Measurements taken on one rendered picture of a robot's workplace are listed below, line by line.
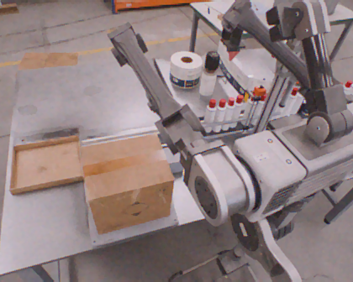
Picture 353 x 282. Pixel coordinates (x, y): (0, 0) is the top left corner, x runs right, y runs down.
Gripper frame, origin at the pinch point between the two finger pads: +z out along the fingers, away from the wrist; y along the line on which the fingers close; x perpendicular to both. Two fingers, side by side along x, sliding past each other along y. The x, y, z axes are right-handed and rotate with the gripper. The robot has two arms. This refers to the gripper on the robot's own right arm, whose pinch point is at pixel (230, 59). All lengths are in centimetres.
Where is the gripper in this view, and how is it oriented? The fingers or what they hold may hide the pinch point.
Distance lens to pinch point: 153.8
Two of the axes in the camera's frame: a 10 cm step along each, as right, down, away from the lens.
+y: -9.3, 1.9, -3.1
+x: 3.5, 7.2, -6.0
